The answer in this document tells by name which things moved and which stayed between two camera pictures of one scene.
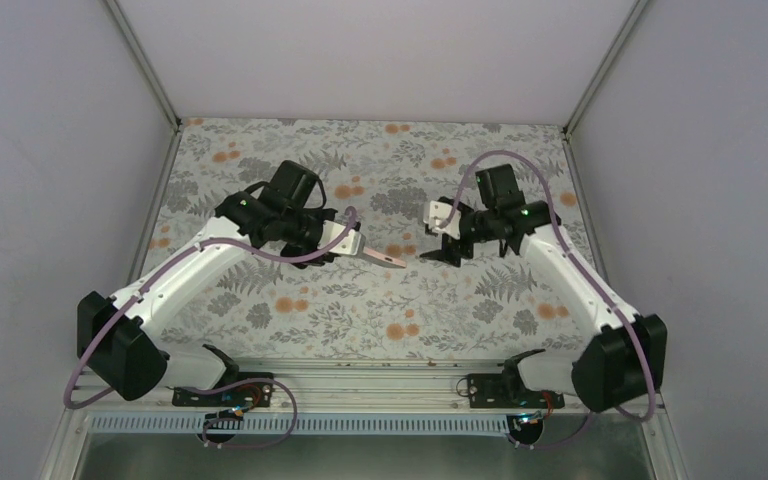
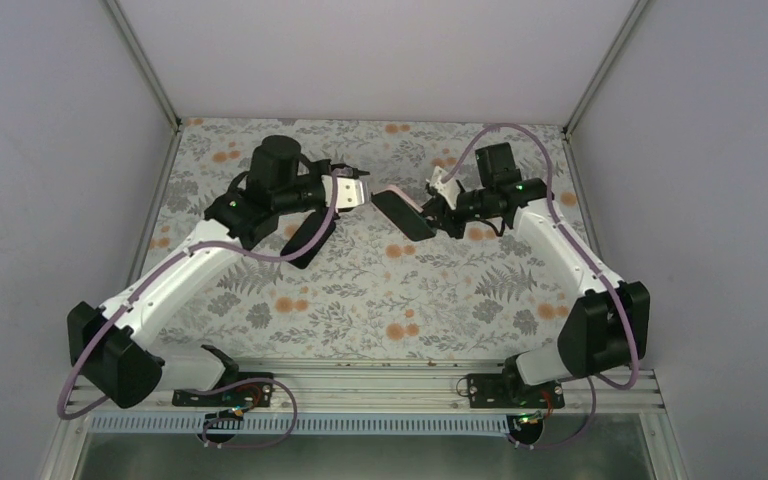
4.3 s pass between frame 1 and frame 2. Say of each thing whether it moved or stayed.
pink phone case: moved
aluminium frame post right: stayed
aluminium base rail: stayed
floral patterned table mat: stayed
